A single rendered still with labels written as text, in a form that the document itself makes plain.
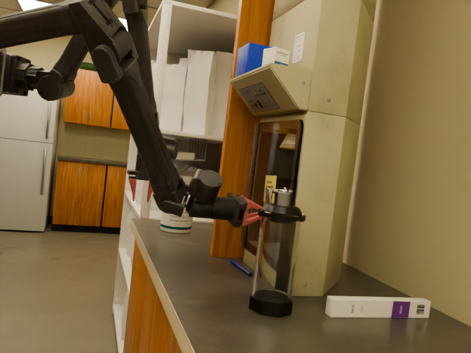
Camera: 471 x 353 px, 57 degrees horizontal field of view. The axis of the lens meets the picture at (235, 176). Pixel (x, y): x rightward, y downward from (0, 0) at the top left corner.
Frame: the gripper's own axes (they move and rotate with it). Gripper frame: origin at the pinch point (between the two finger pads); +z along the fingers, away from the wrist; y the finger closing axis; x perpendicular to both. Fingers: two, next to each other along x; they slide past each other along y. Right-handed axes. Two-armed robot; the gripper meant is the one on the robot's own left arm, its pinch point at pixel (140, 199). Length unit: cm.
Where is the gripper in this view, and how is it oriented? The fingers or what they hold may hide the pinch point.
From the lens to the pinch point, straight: 144.5
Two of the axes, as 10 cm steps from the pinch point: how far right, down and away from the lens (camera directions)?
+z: -1.2, 9.9, 0.5
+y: 9.4, 1.0, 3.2
